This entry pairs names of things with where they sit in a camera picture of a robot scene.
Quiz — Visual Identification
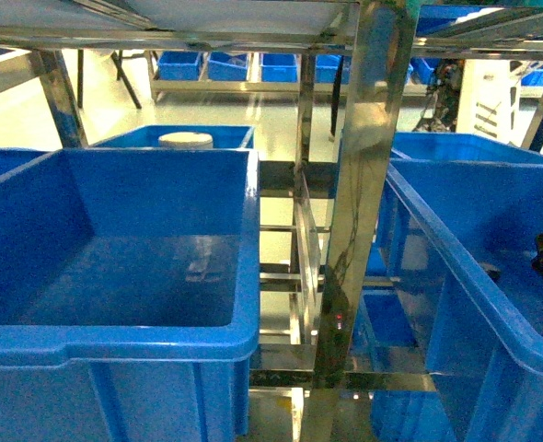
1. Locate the blue upper right shelf bin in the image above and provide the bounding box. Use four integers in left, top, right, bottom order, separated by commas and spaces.
376, 159, 543, 441

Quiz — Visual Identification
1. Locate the blue shelf bin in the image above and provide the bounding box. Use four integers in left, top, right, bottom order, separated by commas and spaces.
376, 159, 543, 441
0, 148, 260, 441

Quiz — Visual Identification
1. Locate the blue upper left shelf bin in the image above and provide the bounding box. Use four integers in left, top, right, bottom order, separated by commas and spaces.
0, 148, 260, 441

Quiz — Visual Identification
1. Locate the white round lidded jar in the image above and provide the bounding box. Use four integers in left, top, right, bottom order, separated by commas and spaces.
157, 131, 214, 150

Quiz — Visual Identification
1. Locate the stainless steel shelf frame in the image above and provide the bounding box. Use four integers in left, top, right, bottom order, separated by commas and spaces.
0, 0, 543, 442

